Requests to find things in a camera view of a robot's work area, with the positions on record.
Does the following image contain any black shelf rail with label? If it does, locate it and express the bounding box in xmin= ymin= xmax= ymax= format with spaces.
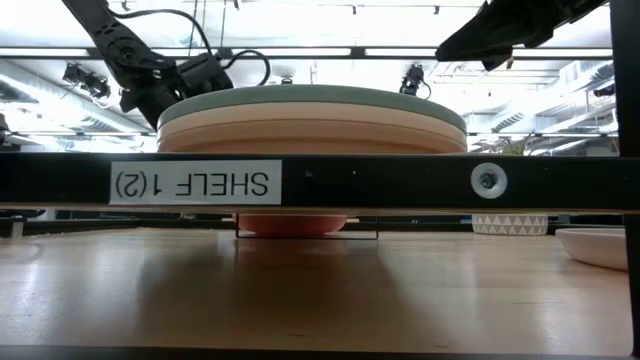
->
xmin=0 ymin=151 xmax=640 ymax=215

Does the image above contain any black shelf post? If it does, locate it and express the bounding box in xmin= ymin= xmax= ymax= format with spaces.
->
xmin=608 ymin=0 xmax=640 ymax=359

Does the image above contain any pale green plate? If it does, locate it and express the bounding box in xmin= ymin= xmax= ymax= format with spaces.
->
xmin=156 ymin=83 xmax=468 ymax=135

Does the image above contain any orange bowl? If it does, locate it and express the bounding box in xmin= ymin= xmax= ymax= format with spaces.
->
xmin=233 ymin=213 xmax=350 ymax=238

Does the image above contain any white triangle-patterned bowl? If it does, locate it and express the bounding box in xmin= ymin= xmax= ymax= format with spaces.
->
xmin=471 ymin=213 xmax=550 ymax=237

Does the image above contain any green plant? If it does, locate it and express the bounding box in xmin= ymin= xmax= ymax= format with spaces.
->
xmin=492 ymin=132 xmax=535 ymax=156

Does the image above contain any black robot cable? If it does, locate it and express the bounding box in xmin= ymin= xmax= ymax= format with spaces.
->
xmin=110 ymin=7 xmax=272 ymax=87

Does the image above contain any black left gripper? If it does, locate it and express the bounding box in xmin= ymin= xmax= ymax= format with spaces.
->
xmin=172 ymin=51 xmax=235 ymax=99

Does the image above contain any peach plate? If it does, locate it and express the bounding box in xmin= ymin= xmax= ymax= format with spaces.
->
xmin=156 ymin=101 xmax=469 ymax=147

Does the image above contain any white plate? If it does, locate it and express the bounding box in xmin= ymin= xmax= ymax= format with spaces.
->
xmin=554 ymin=227 xmax=629 ymax=273

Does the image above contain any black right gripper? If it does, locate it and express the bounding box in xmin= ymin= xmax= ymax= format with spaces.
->
xmin=434 ymin=0 xmax=609 ymax=72

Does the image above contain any black overhead frame bar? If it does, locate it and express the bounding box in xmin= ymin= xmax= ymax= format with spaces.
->
xmin=0 ymin=45 xmax=614 ymax=61

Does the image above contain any white shelf label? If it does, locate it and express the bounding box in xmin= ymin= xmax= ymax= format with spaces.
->
xmin=108 ymin=159 xmax=284 ymax=206

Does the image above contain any silver bolt with washer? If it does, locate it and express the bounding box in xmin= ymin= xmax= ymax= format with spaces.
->
xmin=469 ymin=161 xmax=509 ymax=201

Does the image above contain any black wire rack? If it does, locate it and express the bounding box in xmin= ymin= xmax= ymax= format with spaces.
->
xmin=233 ymin=213 xmax=380 ymax=241

